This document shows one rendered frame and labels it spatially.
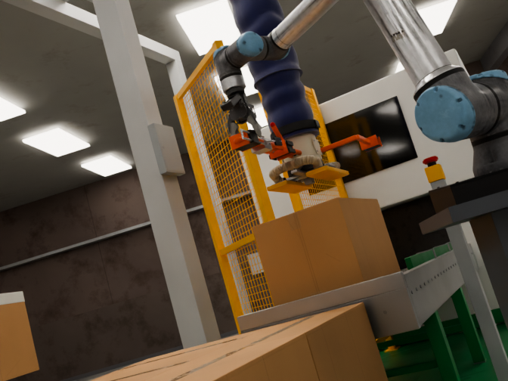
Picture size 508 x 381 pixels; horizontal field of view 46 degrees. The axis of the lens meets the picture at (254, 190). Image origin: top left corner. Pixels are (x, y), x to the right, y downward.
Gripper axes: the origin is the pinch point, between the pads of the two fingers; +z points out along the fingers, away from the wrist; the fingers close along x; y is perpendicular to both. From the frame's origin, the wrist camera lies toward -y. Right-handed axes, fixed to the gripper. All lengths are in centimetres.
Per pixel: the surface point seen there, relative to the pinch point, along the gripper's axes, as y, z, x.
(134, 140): 88, -50, 106
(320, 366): -41, 78, -19
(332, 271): 29, 55, -7
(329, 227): 28.6, 38.1, -11.2
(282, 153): 29.9, 2.9, -0.6
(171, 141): 100, -44, 90
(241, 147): -4.1, 2.7, 1.2
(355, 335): -4, 77, -19
